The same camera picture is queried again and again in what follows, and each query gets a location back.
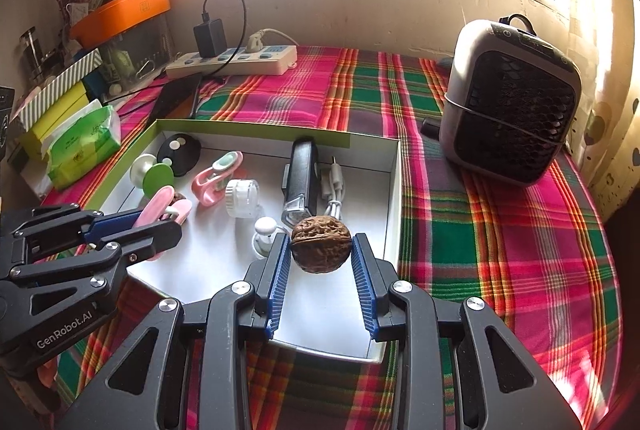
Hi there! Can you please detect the grey desktop heater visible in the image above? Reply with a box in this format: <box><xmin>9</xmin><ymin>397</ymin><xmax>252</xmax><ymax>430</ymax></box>
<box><xmin>439</xmin><ymin>14</ymin><xmax>583</xmax><ymax>186</ymax></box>

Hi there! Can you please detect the blue box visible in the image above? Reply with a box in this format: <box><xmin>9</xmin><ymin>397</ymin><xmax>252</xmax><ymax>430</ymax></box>
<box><xmin>82</xmin><ymin>70</ymin><xmax>108</xmax><ymax>98</ymax></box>

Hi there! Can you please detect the plaid tablecloth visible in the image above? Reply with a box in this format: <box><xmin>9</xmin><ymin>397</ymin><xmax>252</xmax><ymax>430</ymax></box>
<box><xmin>40</xmin><ymin>44</ymin><xmax>623</xmax><ymax>430</ymax></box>

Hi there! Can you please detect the striped box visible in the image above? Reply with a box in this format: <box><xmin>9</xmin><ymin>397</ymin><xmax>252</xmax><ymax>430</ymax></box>
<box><xmin>10</xmin><ymin>48</ymin><xmax>103</xmax><ymax>126</ymax></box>

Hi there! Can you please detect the glass jar with metal frame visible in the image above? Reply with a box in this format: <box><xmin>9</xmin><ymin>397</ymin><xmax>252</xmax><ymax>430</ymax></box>
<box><xmin>20</xmin><ymin>28</ymin><xmax>56</xmax><ymax>86</ymax></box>

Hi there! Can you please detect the white cable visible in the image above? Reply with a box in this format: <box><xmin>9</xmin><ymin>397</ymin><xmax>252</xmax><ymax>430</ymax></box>
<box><xmin>316</xmin><ymin>160</ymin><xmax>348</xmax><ymax>218</ymax></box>

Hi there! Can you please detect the person's left hand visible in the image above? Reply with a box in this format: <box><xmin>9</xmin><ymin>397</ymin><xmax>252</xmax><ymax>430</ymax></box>
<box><xmin>36</xmin><ymin>355</ymin><xmax>60</xmax><ymax>388</ymax></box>

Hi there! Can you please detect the pink plastic clip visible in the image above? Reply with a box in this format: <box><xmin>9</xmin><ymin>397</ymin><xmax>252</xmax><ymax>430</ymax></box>
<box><xmin>191</xmin><ymin>151</ymin><xmax>244</xmax><ymax>207</ymax></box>

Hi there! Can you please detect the black disc with white buttons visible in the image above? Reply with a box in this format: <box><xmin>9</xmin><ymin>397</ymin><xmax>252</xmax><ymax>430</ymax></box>
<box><xmin>156</xmin><ymin>133</ymin><xmax>202</xmax><ymax>177</ymax></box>

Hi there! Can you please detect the green and white cardboard box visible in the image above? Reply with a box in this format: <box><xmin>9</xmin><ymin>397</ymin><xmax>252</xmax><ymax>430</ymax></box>
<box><xmin>95</xmin><ymin>117</ymin><xmax>403</xmax><ymax>363</ymax></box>

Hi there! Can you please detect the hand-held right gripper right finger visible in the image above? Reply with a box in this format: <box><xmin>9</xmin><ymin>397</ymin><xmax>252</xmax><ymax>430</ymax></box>
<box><xmin>350</xmin><ymin>233</ymin><xmax>583</xmax><ymax>430</ymax></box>

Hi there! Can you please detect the orange box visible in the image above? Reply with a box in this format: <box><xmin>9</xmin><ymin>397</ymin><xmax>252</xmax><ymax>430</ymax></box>
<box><xmin>69</xmin><ymin>0</ymin><xmax>171</xmax><ymax>48</ymax></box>

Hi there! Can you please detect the yellow box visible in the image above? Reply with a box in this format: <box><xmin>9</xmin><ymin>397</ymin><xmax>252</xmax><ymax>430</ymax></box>
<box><xmin>17</xmin><ymin>83</ymin><xmax>91</xmax><ymax>161</ymax></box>

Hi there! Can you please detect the white round jar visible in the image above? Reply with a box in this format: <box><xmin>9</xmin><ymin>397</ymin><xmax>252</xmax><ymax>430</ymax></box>
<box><xmin>225</xmin><ymin>179</ymin><xmax>262</xmax><ymax>218</ymax></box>

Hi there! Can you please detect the black phone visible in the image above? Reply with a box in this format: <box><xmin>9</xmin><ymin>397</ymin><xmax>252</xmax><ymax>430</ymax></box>
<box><xmin>150</xmin><ymin>73</ymin><xmax>203</xmax><ymax>121</ymax></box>

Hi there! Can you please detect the green and white knob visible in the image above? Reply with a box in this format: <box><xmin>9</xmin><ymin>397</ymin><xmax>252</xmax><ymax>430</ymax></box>
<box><xmin>130</xmin><ymin>154</ymin><xmax>176</xmax><ymax>200</ymax></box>

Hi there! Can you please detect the large brown walnut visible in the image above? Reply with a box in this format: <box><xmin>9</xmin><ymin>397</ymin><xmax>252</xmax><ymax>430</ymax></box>
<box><xmin>291</xmin><ymin>216</ymin><xmax>352</xmax><ymax>272</ymax></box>

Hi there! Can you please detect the black charger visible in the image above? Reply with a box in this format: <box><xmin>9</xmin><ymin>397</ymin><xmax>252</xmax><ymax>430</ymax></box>
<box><xmin>193</xmin><ymin>19</ymin><xmax>228</xmax><ymax>58</ymax></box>

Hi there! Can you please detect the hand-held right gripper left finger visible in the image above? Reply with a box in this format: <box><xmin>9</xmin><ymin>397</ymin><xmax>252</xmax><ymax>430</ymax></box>
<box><xmin>57</xmin><ymin>237</ymin><xmax>293</xmax><ymax>430</ymax></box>

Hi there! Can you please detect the white plug with cord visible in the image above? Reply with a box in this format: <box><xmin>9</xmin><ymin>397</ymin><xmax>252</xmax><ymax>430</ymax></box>
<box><xmin>245</xmin><ymin>28</ymin><xmax>298</xmax><ymax>51</ymax></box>

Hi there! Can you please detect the white power strip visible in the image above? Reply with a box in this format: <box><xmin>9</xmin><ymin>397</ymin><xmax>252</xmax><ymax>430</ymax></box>
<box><xmin>165</xmin><ymin>43</ymin><xmax>298</xmax><ymax>80</ymax></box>

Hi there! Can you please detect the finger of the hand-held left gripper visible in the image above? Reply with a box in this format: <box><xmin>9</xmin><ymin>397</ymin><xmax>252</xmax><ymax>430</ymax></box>
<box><xmin>10</xmin><ymin>204</ymin><xmax>148</xmax><ymax>261</ymax></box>
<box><xmin>10</xmin><ymin>220</ymin><xmax>183</xmax><ymax>297</ymax></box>

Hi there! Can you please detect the black charging cable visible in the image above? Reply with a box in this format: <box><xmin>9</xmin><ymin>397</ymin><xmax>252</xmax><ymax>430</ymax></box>
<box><xmin>201</xmin><ymin>0</ymin><xmax>248</xmax><ymax>76</ymax></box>

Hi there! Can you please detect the small white knob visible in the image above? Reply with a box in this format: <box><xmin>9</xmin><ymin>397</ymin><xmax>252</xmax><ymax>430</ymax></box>
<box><xmin>252</xmin><ymin>217</ymin><xmax>279</xmax><ymax>259</ymax></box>

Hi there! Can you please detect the black printed box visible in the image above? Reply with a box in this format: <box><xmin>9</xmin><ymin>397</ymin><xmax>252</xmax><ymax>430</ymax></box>
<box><xmin>0</xmin><ymin>85</ymin><xmax>16</xmax><ymax>161</ymax></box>

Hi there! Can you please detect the clear plastic container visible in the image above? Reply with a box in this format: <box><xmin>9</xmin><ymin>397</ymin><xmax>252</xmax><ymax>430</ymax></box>
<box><xmin>97</xmin><ymin>18</ymin><xmax>176</xmax><ymax>91</ymax></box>

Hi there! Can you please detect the green tissue pack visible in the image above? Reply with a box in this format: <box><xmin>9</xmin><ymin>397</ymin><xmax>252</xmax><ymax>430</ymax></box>
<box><xmin>46</xmin><ymin>105</ymin><xmax>122</xmax><ymax>191</ymax></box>

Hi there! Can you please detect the black rectangular light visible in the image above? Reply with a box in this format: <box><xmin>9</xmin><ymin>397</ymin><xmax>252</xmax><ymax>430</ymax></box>
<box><xmin>281</xmin><ymin>139</ymin><xmax>321</xmax><ymax>226</ymax></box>

